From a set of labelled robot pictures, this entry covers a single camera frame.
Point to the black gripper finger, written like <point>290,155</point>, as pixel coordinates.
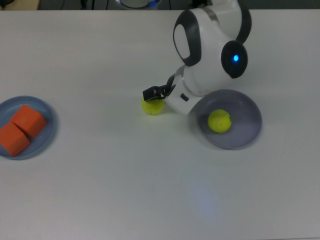
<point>152,93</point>

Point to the yellow tennis ball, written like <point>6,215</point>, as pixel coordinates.
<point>218,121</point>
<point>152,108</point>

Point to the orange foam cube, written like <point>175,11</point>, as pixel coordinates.
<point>28,120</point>
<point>13,140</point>

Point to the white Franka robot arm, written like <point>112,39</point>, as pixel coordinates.
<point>207,50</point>

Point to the purple plastic plate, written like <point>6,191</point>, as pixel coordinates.
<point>237,135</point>

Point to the blue plastic plate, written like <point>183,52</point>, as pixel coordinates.
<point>46,110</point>

